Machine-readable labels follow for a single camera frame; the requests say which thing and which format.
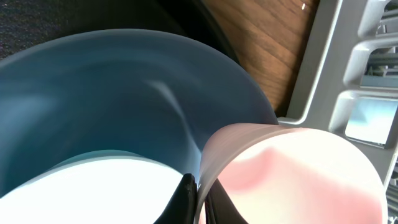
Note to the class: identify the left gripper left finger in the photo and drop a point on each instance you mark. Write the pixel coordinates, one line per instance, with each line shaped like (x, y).
(182, 206)

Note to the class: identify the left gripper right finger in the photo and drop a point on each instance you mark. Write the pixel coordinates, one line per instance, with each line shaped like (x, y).
(219, 208)

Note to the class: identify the pink cup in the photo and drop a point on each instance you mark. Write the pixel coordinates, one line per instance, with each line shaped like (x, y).
(276, 174)

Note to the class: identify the light blue bowl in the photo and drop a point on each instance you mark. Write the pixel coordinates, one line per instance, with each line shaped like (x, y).
(107, 189)

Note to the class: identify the grey dishwasher rack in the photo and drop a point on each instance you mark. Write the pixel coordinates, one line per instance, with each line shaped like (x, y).
(347, 82)

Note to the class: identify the dark blue plate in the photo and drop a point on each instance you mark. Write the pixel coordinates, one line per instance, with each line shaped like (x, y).
(155, 94)

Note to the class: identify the round black serving tray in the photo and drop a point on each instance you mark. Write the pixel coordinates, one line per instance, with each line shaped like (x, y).
(26, 23)

